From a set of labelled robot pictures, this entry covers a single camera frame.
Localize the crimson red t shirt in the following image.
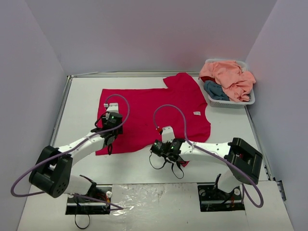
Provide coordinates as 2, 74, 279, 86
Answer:
98, 73, 211, 154

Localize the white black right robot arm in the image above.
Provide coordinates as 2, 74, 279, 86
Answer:
150, 138, 263, 199

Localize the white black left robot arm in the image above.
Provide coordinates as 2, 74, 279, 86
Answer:
29, 112, 123, 201

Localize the teal blue t shirt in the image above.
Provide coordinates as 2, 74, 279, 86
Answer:
204, 80, 230, 101

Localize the dark red t shirt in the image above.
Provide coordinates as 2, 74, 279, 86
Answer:
199, 76, 216, 83

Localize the white plastic laundry basket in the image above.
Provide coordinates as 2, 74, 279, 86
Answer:
205, 59, 255, 108

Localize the salmon pink t shirt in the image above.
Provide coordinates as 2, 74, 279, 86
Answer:
199, 60, 256, 103

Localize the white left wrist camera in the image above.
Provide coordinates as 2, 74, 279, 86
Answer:
103, 103, 119, 113

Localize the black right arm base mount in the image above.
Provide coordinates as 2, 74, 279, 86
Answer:
197, 183, 245, 212

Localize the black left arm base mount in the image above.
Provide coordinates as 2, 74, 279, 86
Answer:
65, 196, 110, 215

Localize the black cable loop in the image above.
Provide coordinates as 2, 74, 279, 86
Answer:
74, 211, 90, 229

